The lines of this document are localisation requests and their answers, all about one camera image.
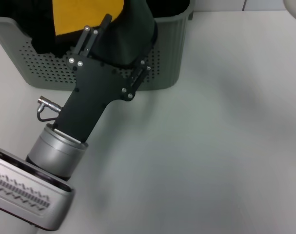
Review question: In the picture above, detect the left gripper cable with connectors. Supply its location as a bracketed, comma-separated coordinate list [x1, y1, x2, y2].
[36, 96, 63, 122]

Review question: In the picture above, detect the grey-green perforated storage box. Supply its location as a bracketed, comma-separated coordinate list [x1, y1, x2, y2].
[0, 3, 195, 92]

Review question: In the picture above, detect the black cloth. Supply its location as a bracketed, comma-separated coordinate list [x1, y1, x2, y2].
[0, 0, 190, 59]

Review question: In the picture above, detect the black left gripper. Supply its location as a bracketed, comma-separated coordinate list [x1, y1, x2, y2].
[52, 14, 152, 142]

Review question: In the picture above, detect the green yellow towel black trim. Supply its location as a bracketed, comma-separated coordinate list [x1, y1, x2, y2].
[52, 0, 159, 69]

